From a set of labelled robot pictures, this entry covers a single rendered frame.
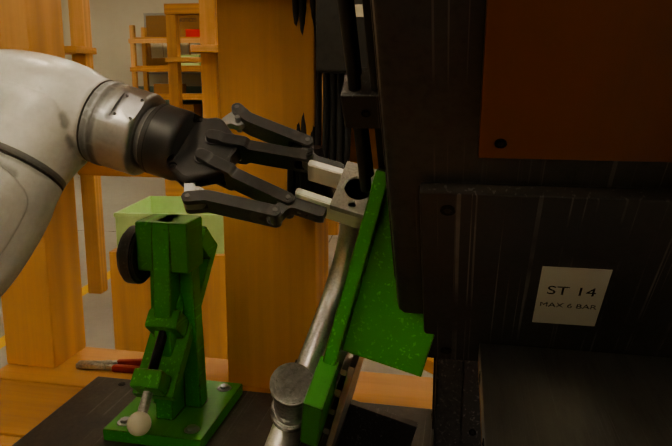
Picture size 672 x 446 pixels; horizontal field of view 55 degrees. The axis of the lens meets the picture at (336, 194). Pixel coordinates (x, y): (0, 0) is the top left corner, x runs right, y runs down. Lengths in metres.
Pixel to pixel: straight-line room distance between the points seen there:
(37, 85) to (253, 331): 0.48
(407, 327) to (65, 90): 0.41
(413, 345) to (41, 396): 0.68
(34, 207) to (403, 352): 0.38
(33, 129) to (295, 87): 0.36
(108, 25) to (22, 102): 11.09
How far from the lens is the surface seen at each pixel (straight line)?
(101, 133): 0.67
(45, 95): 0.70
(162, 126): 0.66
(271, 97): 0.90
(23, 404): 1.07
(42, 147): 0.69
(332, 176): 0.64
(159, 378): 0.82
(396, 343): 0.55
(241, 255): 0.95
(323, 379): 0.54
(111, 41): 11.75
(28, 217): 0.68
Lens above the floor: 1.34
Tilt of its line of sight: 10 degrees down
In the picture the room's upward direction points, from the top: straight up
